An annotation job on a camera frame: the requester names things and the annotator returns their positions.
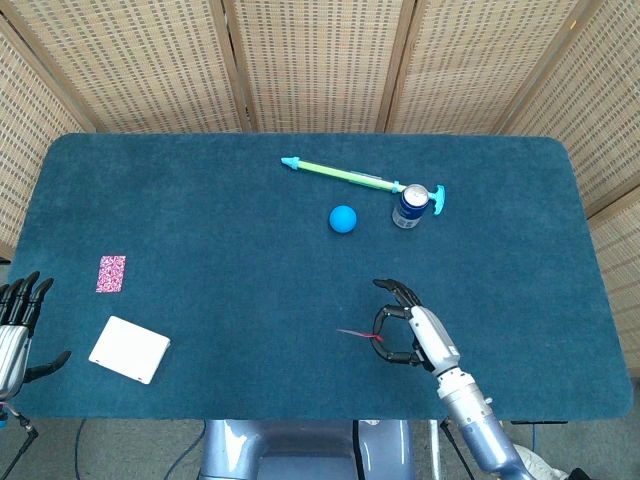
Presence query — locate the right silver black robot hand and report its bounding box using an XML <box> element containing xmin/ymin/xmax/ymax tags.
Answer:
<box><xmin>372</xmin><ymin>278</ymin><xmax>461</xmax><ymax>374</ymax></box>

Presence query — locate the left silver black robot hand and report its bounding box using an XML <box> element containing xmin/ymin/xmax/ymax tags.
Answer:
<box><xmin>0</xmin><ymin>271</ymin><xmax>73</xmax><ymax>401</ymax></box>

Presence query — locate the white table leg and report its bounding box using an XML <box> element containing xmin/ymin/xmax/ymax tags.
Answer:
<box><xmin>428</xmin><ymin>419</ymin><xmax>442</xmax><ymax>480</ymax></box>

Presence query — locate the white flat box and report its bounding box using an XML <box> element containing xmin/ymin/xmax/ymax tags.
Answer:
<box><xmin>88</xmin><ymin>315</ymin><xmax>172</xmax><ymax>386</ymax></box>

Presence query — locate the blue soda can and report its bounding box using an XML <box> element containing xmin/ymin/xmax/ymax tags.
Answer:
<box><xmin>391</xmin><ymin>183</ymin><xmax>432</xmax><ymax>230</ymax></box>

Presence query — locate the blue ball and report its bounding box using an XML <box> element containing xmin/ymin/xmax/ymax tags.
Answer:
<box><xmin>328</xmin><ymin>204</ymin><xmax>358</xmax><ymax>235</ymax></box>

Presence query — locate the white sneaker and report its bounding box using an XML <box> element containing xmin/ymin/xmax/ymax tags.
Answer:
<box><xmin>514</xmin><ymin>443</ymin><xmax>571</xmax><ymax>480</ymax></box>

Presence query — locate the green and teal toy pump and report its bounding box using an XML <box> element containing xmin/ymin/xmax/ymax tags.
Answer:
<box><xmin>280</xmin><ymin>156</ymin><xmax>447</xmax><ymax>218</ymax></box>

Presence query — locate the blue-grey robot torso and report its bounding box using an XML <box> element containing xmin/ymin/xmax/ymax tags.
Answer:
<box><xmin>198</xmin><ymin>418</ymin><xmax>416</xmax><ymax>480</ymax></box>

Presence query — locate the teal carpet table mat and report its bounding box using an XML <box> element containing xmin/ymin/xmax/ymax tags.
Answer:
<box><xmin>4</xmin><ymin>132</ymin><xmax>634</xmax><ymax>421</ymax></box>

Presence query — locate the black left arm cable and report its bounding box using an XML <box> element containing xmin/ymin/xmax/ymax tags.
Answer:
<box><xmin>4</xmin><ymin>407</ymin><xmax>40</xmax><ymax>480</ymax></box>

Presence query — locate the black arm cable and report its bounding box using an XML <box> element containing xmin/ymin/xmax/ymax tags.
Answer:
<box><xmin>4</xmin><ymin>407</ymin><xmax>40</xmax><ymax>480</ymax></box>
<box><xmin>438</xmin><ymin>419</ymin><xmax>475</xmax><ymax>480</ymax></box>

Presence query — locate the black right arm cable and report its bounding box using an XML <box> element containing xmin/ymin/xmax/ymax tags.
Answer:
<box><xmin>438</xmin><ymin>419</ymin><xmax>475</xmax><ymax>480</ymax></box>

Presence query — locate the blue floor cable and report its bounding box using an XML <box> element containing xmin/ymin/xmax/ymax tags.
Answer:
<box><xmin>73</xmin><ymin>418</ymin><xmax>89</xmax><ymax>480</ymax></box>
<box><xmin>163</xmin><ymin>419</ymin><xmax>208</xmax><ymax>480</ymax></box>

